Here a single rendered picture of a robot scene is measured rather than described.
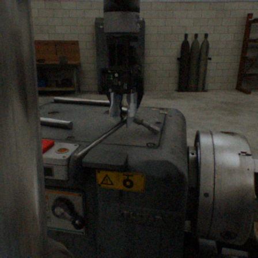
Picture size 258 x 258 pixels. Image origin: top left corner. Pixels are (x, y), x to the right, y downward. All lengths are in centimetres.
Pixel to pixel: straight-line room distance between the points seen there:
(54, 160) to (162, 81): 698
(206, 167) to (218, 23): 724
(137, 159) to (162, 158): 5
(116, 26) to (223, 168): 42
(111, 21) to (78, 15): 675
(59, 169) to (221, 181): 38
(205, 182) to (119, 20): 42
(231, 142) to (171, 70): 680
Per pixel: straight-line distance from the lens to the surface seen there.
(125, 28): 52
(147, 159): 52
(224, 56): 793
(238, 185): 66
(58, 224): 70
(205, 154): 66
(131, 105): 55
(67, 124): 69
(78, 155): 44
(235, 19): 799
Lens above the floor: 150
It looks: 19 degrees down
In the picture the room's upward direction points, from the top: straight up
